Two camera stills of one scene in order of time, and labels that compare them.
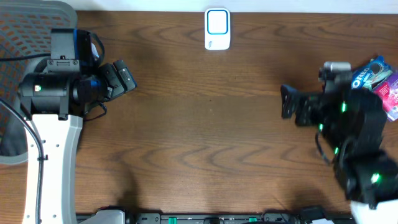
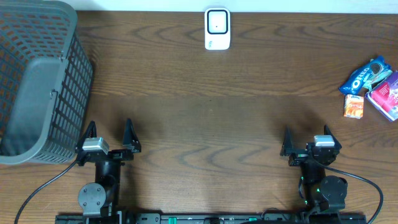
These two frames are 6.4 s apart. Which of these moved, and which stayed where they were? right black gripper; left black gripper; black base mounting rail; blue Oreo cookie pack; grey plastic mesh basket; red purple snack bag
Moved: right black gripper; left black gripper
Stayed: blue Oreo cookie pack; grey plastic mesh basket; black base mounting rail; red purple snack bag
